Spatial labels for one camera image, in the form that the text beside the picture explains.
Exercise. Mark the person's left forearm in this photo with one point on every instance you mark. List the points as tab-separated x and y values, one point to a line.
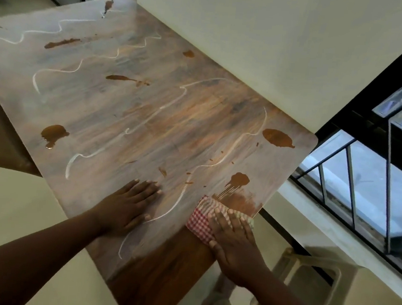
30	258

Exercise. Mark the person's left hand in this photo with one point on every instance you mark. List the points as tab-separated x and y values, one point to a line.
125	210

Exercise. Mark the black window grille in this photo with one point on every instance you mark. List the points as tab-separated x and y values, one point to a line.
381	131

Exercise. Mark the wooden table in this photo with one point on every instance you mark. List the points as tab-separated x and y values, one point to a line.
120	115

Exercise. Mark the person's right hand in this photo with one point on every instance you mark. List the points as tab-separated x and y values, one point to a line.
238	252

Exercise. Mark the beige plastic stool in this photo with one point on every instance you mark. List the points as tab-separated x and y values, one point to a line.
347	286

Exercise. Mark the red checked cleaning cloth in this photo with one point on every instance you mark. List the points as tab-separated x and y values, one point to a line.
200	222

